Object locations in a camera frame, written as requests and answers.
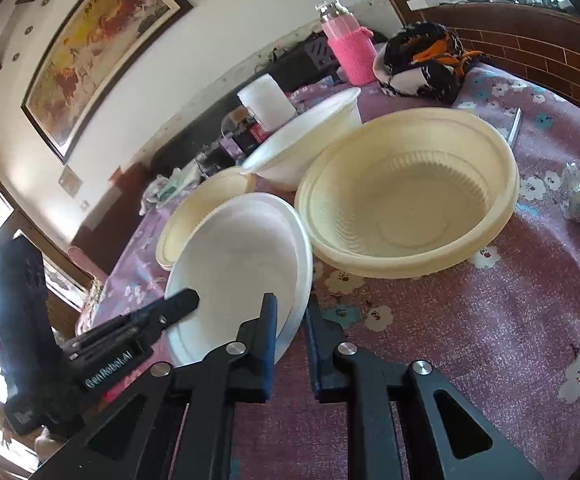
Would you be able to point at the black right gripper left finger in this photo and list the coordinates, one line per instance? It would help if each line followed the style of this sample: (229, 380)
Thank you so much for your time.
(176, 422)

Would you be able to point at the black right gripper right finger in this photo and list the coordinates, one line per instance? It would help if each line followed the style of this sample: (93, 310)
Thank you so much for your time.
(404, 420)

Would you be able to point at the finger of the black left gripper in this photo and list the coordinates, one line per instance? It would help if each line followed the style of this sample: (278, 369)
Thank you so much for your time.
(143, 327)

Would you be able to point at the white plastic plate bowl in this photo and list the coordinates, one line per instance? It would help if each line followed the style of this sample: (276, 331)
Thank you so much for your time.
(252, 244)

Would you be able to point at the cream plastic bowl front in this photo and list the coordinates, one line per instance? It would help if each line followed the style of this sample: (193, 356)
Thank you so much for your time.
(206, 197)

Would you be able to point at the cream plastic bowl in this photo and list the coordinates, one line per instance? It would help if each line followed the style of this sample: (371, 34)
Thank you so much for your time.
(206, 197)
(409, 194)

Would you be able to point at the brown armchair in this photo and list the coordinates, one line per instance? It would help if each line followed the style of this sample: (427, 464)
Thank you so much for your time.
(101, 239)

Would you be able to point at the white cloth gloves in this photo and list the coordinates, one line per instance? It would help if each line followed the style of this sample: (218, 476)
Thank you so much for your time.
(162, 189)

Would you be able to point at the purple floral tablecloth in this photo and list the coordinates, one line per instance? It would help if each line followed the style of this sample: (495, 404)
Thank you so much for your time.
(503, 326)

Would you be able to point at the white plastic jar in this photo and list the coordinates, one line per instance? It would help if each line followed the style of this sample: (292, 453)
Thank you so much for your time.
(267, 103)

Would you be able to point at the candy wrapper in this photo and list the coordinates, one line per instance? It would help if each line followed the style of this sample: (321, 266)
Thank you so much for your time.
(570, 178)

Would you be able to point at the framed horse painting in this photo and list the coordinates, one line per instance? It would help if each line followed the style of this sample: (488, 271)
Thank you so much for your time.
(92, 49)

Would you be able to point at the black sofa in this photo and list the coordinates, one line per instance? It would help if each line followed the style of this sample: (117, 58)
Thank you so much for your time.
(204, 126)

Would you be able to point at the silver pen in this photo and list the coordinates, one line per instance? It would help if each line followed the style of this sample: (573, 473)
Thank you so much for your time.
(515, 127)

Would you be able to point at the pink water bottle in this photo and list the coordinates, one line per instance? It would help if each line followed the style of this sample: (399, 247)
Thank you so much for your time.
(349, 41)

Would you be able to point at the black orange patterned cloth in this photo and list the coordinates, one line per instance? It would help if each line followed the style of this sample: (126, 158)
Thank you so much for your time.
(425, 60)

